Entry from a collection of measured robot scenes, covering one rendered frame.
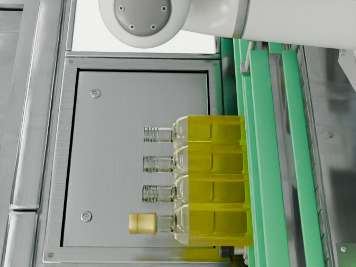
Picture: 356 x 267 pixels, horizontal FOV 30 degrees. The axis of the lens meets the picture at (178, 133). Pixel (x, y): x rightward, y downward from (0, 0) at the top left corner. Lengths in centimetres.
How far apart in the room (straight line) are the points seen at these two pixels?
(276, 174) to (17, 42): 77
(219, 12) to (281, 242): 36
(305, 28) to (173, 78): 69
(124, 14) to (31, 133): 72
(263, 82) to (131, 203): 35
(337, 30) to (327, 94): 32
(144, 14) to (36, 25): 88
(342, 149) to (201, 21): 36
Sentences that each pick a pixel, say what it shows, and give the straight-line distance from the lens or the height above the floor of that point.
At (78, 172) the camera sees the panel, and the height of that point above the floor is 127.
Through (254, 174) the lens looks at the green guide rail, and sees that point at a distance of 108.
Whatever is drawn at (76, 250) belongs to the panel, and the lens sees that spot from 122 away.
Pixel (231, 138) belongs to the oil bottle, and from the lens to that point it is 115.
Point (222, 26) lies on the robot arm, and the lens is 76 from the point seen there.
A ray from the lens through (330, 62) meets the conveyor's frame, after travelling 112.
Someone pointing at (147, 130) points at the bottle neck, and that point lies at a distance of 117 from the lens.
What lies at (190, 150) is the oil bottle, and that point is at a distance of 114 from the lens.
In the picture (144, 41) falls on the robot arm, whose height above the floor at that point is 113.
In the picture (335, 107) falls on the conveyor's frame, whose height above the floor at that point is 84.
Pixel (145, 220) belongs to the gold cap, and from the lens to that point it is 108.
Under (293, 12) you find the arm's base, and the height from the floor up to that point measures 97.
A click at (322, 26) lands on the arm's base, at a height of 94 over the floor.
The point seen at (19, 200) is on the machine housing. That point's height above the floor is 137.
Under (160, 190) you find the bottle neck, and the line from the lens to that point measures 111.
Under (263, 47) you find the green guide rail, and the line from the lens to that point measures 127.
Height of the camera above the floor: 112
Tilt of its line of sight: 2 degrees down
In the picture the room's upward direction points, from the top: 89 degrees counter-clockwise
